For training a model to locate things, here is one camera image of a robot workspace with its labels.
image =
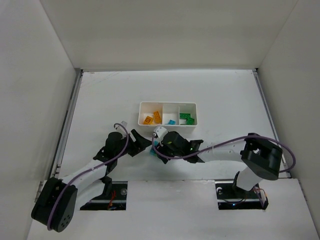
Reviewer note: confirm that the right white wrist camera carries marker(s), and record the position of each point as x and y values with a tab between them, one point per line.
159	132

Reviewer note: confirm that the small green yellow lego piece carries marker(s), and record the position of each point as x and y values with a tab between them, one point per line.
190	121

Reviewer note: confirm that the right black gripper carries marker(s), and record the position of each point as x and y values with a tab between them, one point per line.
162	149

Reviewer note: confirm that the multicolor lego cluster with frog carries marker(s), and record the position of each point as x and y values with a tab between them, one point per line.
152	152

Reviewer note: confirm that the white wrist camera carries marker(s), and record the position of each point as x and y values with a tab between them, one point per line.
159	132
121	128

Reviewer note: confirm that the blue square lego brick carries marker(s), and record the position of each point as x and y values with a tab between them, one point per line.
171	122

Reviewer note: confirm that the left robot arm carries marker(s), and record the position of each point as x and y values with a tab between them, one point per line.
61	197

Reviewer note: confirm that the yellow curved lego brick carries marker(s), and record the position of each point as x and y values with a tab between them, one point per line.
149	120

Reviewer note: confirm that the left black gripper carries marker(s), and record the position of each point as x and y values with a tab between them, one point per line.
135	144

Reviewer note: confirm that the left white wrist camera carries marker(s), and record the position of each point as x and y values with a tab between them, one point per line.
121	128

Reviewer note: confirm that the white three-compartment tray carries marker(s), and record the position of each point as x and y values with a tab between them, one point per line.
168	111

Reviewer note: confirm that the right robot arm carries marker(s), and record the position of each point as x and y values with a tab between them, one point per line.
261	155

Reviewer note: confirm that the green lego plate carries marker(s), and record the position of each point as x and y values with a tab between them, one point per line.
184	115

